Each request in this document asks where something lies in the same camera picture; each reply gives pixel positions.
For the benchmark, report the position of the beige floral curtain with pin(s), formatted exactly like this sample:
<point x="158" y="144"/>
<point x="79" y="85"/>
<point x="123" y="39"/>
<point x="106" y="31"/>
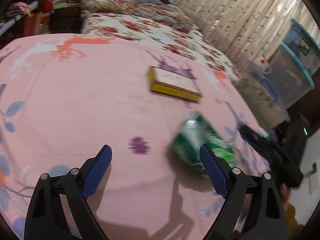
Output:
<point x="247" y="29"/>

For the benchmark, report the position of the cluttered metal shelf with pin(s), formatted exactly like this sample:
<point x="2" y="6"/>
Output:
<point x="23" y="18"/>

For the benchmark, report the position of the yellow cardboard box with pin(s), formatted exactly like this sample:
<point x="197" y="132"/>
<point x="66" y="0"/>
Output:
<point x="173" y="84"/>

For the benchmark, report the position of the clear storage bin blue lid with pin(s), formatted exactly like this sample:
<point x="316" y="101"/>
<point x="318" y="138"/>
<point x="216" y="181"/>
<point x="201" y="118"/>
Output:
<point x="261" y="98"/>

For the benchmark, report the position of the pink patterned bed sheet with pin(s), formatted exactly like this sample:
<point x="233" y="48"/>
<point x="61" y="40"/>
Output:
<point x="65" y="96"/>

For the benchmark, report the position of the floral quilt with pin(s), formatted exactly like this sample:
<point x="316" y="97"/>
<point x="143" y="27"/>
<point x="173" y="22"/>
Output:
<point x="154" y="23"/>

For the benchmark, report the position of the top teal lid bin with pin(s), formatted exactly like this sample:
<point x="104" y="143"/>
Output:
<point x="303" y="45"/>

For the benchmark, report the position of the crushed green soda can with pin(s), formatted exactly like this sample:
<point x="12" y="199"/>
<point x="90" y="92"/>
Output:
<point x="194" y="132"/>

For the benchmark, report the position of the stacked teal lid bin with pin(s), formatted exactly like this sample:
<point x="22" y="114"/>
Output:
<point x="288" y="76"/>

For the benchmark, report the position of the white enamel mug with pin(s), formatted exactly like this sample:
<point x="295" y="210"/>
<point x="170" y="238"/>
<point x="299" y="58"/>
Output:
<point x="264" y="66"/>

